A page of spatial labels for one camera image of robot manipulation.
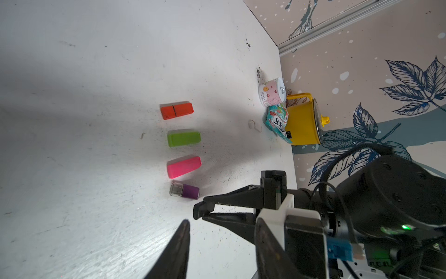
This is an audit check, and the green usb drive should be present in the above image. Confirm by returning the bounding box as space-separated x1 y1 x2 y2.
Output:
167 130 202 148

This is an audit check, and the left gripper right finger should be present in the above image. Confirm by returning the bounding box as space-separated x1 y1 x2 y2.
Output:
254 218 306 279

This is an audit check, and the red usb drive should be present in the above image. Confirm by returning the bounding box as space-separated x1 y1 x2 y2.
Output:
160 101 195 120

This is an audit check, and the yellow toy pot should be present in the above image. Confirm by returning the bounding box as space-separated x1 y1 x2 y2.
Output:
285 93 331 146

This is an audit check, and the green candy packet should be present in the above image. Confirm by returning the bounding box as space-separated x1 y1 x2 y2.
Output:
264 103 292 144

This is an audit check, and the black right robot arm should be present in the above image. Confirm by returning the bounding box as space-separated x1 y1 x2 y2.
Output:
193 144 446 279

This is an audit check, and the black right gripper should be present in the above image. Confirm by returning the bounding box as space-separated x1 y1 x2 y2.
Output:
193 170 312 245

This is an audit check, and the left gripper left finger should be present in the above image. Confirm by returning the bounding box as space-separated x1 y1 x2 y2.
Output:
145 219 190 279

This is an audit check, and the clear usb cap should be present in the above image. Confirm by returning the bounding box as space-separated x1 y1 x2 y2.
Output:
248 120 262 133

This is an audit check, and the pink usb drive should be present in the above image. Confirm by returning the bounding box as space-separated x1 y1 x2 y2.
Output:
167 156 202 179

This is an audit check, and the purple usb drive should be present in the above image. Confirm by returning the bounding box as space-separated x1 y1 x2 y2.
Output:
169 181 200 200

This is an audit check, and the black usb drive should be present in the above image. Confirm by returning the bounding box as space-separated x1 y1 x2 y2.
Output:
193 201 209 220

